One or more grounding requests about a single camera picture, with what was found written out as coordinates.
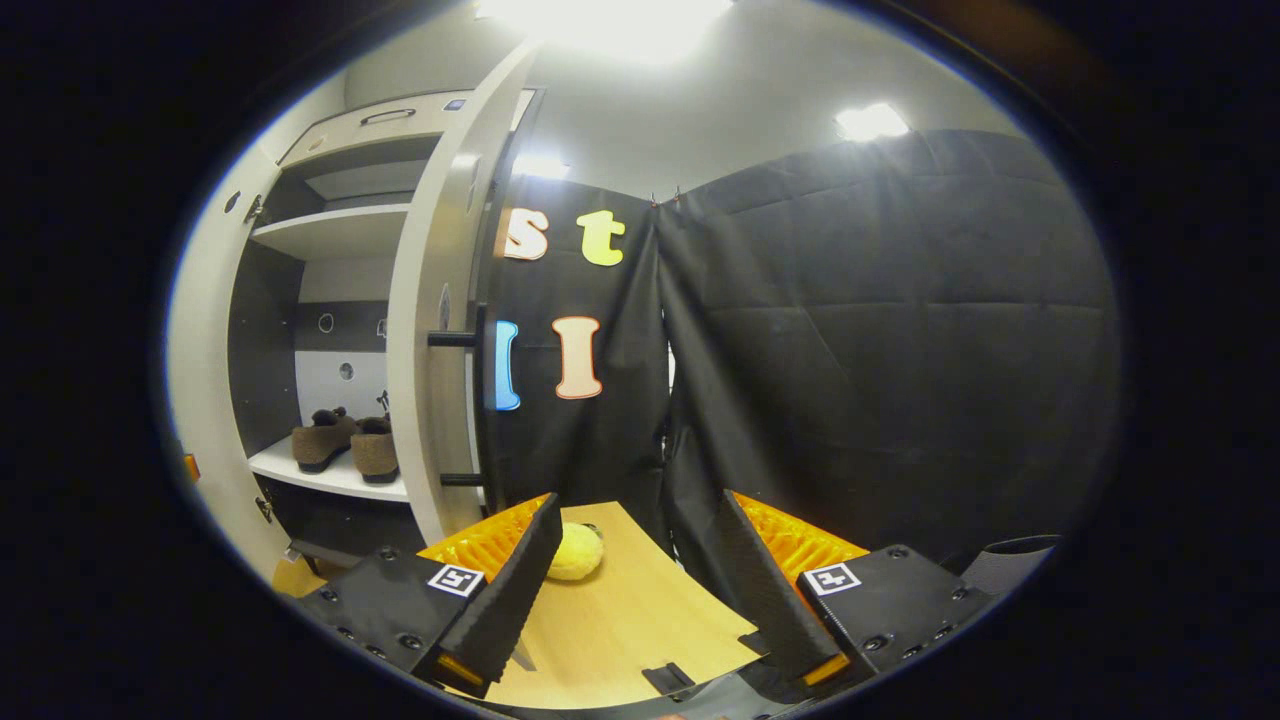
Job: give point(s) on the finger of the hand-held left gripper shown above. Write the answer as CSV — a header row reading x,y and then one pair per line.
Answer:
x,y
191,468

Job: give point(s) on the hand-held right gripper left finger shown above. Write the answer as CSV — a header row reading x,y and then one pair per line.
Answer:
x,y
515,600

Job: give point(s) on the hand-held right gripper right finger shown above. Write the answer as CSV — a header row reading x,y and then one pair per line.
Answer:
x,y
765,595

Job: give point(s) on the brown fuzzy shoe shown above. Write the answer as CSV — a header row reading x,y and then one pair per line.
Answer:
x,y
378,455
320,445

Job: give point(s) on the white shoe cabinet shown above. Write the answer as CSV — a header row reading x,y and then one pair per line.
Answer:
x,y
265,350

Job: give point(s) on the metal door hinge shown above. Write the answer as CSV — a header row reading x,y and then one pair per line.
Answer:
x,y
264,508
253,208

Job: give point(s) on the white cabinet shelf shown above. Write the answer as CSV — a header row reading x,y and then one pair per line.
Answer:
x,y
330,480
330,232

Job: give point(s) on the white cabinet drawer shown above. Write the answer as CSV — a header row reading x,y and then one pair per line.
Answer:
x,y
330,135

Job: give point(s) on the yellow plush toy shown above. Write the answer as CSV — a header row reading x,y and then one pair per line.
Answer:
x,y
578,552

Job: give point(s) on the black backdrop cloth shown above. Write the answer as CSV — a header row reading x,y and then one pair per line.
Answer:
x,y
620,450
880,350

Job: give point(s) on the small ceiling light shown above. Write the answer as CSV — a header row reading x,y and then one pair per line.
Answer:
x,y
870,122
540,166

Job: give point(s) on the large ceiling light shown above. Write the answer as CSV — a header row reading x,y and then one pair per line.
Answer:
x,y
610,25

